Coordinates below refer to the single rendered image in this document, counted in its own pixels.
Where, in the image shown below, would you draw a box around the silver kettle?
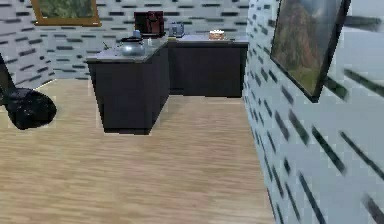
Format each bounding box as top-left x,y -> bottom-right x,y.
119,36 -> 147,57

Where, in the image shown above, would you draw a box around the dark kitchen counter cabinet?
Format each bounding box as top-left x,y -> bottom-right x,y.
85,33 -> 250,136

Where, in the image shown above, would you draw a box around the round cake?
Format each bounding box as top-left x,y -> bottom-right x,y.
208,29 -> 226,41

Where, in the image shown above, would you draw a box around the wooden framed picture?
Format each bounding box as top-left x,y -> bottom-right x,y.
30,0 -> 102,28

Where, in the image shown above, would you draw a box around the black framed landscape picture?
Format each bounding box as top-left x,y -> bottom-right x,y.
269,0 -> 352,104

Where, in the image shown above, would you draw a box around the dark red coffee machine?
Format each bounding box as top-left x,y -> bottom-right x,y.
133,10 -> 166,39

